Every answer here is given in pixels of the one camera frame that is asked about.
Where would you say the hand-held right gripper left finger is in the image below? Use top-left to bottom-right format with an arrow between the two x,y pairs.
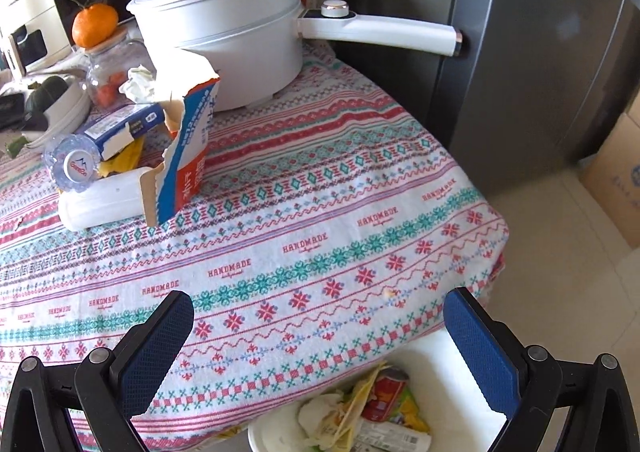
4,290 -> 195,452

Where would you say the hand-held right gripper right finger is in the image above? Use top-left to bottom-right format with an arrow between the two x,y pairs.
443,287 -> 637,452

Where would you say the white plastic bin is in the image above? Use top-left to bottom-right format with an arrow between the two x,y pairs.
247,329 -> 511,452

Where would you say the green snack bag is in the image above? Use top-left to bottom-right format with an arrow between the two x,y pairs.
390,382 -> 432,435

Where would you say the red drink can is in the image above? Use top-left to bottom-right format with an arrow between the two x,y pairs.
361,368 -> 411,423

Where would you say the white printed packet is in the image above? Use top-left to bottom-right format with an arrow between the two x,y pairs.
357,419 -> 433,452

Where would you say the cream paper wrapper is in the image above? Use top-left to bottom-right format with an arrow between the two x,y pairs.
330,359 -> 388,452

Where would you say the large white tissue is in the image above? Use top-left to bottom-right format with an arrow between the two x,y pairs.
298,392 -> 351,445

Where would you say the yellow wrapper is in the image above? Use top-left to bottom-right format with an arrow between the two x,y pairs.
97,137 -> 146,178

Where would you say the torn paper carton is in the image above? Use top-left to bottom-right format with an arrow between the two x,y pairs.
139,49 -> 222,225

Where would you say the blue paper box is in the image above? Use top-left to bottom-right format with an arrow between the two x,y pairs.
82,102 -> 168,158

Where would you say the small white tissue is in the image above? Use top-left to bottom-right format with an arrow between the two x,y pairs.
119,64 -> 158,105

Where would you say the striped patterned tablecloth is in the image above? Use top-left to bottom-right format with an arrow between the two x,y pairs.
0,39 -> 510,452

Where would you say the large cardboard box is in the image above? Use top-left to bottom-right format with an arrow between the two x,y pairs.
580,97 -> 640,250

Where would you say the white bowl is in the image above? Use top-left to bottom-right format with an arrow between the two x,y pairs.
22,79 -> 92,149

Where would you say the green squash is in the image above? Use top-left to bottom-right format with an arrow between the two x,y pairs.
25,75 -> 71,113

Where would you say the glass jar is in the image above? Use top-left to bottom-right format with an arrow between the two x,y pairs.
75,27 -> 151,109

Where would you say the grey refrigerator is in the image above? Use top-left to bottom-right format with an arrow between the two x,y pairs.
327,0 -> 640,203

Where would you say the white electric pot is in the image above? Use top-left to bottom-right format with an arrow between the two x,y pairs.
126,0 -> 463,112

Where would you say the orange mandarin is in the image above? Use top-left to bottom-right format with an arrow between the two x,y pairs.
71,3 -> 120,49

